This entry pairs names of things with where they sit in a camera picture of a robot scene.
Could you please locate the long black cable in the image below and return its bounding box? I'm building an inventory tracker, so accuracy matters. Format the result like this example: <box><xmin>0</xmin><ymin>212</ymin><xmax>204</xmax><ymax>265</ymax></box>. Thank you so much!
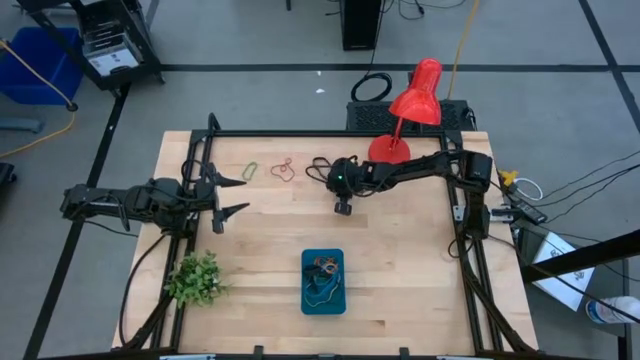
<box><xmin>350</xmin><ymin>0</ymin><xmax>394</xmax><ymax>104</ymax></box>

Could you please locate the red desk lamp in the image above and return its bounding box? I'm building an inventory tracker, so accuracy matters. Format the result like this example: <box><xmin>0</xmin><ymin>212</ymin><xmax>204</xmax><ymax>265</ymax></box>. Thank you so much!
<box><xmin>367</xmin><ymin>57</ymin><xmax>444</xmax><ymax>165</ymax></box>

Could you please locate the green artificial plant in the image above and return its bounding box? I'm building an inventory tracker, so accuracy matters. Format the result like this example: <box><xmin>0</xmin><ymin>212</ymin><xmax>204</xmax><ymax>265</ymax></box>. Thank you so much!
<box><xmin>163</xmin><ymin>249</ymin><xmax>231</xmax><ymax>310</ymax></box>

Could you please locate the teal plastic bin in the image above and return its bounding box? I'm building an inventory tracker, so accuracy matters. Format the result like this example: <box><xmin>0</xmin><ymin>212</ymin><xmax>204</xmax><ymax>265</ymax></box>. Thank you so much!
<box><xmin>300</xmin><ymin>248</ymin><xmax>348</xmax><ymax>317</ymax></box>

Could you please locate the blue floor storage bin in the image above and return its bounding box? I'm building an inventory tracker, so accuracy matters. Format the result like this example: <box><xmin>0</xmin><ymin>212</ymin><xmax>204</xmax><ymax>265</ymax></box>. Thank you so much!
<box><xmin>0</xmin><ymin>27</ymin><xmax>85</xmax><ymax>106</ymax></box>

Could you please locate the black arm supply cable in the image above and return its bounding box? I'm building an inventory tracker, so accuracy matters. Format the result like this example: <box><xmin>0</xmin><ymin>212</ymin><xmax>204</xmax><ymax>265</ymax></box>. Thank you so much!
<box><xmin>118</xmin><ymin>233</ymin><xmax>169</xmax><ymax>347</ymax></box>

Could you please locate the grey stand foot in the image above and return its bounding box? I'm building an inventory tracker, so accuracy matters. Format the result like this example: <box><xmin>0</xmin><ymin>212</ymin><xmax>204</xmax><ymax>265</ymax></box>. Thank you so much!
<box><xmin>0</xmin><ymin>117</ymin><xmax>42</xmax><ymax>135</ymax></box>

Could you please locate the black computer tower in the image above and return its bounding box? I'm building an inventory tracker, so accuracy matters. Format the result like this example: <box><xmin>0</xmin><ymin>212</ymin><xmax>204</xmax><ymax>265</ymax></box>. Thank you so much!
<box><xmin>340</xmin><ymin>0</ymin><xmax>384</xmax><ymax>52</ymax></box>

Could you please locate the black diagonal beam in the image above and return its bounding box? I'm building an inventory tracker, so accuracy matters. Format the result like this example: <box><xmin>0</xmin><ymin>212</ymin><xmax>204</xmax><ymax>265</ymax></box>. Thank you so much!
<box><xmin>519</xmin><ymin>228</ymin><xmax>640</xmax><ymax>285</ymax></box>

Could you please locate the black perforated case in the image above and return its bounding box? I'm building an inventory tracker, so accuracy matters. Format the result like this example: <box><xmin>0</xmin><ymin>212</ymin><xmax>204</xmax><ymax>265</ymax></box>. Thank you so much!
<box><xmin>345</xmin><ymin>99</ymin><xmax>477</xmax><ymax>134</ymax></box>

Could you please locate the black caster wheel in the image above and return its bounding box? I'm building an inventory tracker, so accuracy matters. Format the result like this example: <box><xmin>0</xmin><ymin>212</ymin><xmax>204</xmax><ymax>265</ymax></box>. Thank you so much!
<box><xmin>0</xmin><ymin>162</ymin><xmax>17</xmax><ymax>195</ymax></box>

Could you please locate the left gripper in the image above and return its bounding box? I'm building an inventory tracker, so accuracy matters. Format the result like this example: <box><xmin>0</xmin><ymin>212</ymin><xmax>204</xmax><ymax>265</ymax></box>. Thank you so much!
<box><xmin>192</xmin><ymin>172</ymin><xmax>251</xmax><ymax>222</ymax></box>

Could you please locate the black metal equipment cart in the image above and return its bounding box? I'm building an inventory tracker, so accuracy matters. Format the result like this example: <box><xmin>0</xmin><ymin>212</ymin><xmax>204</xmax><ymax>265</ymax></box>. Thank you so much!
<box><xmin>17</xmin><ymin>0</ymin><xmax>166</xmax><ymax>94</ymax></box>

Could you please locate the white roll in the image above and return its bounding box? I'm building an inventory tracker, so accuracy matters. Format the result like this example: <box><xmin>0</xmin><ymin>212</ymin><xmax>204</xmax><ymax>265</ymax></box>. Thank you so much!
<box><xmin>584</xmin><ymin>294</ymin><xmax>640</xmax><ymax>326</ymax></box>

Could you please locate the white printed box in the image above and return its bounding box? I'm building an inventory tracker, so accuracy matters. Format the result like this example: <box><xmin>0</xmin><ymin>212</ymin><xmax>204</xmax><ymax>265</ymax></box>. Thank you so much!
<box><xmin>529</xmin><ymin>231</ymin><xmax>597</xmax><ymax>312</ymax></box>

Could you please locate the yellow power cable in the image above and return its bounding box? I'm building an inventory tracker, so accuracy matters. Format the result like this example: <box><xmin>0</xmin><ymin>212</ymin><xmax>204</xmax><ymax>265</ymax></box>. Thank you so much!
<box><xmin>0</xmin><ymin>39</ymin><xmax>79</xmax><ymax>159</ymax></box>
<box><xmin>446</xmin><ymin>0</ymin><xmax>481</xmax><ymax>100</ymax></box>

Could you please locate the white label sheet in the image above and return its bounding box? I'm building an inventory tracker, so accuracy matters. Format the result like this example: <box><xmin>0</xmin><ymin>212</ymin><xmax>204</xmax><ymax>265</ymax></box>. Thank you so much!
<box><xmin>87</xmin><ymin>47</ymin><xmax>141</xmax><ymax>77</ymax></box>

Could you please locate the white cable loop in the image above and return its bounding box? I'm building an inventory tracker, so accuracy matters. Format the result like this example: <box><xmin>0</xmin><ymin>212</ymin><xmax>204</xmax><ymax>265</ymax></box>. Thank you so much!
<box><xmin>514</xmin><ymin>176</ymin><xmax>545</xmax><ymax>202</ymax></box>

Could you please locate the black power strip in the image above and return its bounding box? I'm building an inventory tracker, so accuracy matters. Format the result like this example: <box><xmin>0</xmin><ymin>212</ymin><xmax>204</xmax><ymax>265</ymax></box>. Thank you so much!
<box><xmin>492</xmin><ymin>197</ymin><xmax>550</xmax><ymax>226</ymax></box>

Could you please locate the red rubber band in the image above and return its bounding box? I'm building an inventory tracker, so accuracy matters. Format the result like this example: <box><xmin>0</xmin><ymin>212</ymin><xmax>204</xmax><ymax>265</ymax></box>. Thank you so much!
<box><xmin>270</xmin><ymin>157</ymin><xmax>296</xmax><ymax>183</ymax></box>

